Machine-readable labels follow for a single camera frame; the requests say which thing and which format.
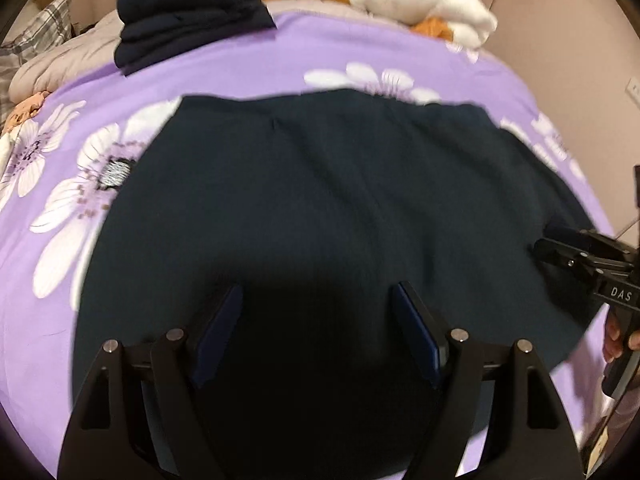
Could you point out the navy zip jacket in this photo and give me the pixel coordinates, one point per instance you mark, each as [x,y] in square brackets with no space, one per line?
[320,185]

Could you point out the beige quilt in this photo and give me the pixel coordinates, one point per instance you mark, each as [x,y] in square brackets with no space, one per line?
[55,67]

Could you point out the grey plaid pillow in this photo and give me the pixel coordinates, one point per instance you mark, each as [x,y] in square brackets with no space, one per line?
[45,25]

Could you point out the stack of folded navy clothes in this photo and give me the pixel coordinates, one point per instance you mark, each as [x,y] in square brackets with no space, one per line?
[190,5]

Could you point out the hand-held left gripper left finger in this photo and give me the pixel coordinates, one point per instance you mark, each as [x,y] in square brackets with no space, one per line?
[220,330]

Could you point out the peach cloth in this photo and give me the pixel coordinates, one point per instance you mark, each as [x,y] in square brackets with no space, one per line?
[25,110]

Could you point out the white wall socket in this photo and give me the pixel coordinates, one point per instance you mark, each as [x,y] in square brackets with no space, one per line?
[634,91]

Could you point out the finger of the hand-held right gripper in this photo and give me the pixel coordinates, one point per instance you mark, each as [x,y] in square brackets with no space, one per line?
[607,244]
[570,257]

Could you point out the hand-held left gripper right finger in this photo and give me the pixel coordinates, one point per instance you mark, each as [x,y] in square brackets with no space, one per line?
[417,335]

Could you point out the person's right hand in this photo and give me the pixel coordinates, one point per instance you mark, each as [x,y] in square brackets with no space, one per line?
[612,342]

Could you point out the white plush goose toy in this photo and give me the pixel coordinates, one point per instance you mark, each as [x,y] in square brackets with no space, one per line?
[425,0]

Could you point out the purple floral bedsheet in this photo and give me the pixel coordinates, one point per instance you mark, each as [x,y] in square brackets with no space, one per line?
[225,70]

